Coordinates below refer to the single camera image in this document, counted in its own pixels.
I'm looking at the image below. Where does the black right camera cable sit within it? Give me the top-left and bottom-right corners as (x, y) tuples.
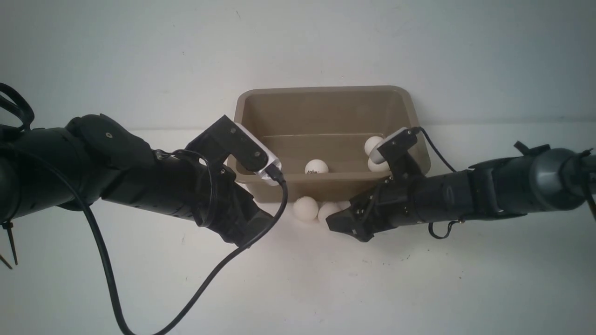
(412, 127), (466, 240)

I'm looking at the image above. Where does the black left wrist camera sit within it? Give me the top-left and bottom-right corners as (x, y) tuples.
(185, 116), (285, 185)

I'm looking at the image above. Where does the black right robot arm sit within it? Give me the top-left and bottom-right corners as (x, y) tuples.
(326, 142), (596, 242)

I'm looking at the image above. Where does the tan plastic storage bin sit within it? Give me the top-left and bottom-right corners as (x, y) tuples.
(233, 86), (420, 202)

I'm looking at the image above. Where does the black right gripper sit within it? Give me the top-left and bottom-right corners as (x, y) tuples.
(325, 180), (420, 242)

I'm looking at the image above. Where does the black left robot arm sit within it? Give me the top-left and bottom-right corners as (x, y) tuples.
(1, 114), (272, 246)

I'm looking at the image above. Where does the black camera cable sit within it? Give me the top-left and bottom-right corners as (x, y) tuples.
(0, 149), (289, 335)
(412, 127), (466, 240)

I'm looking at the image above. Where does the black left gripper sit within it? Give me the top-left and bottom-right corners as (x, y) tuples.
(198, 166), (273, 247)

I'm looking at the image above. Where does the white ping-pong ball with logo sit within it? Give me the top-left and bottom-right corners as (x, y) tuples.
(304, 159), (330, 174)

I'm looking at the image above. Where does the black left camera cable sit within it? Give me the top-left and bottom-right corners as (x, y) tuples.
(0, 149), (289, 335)

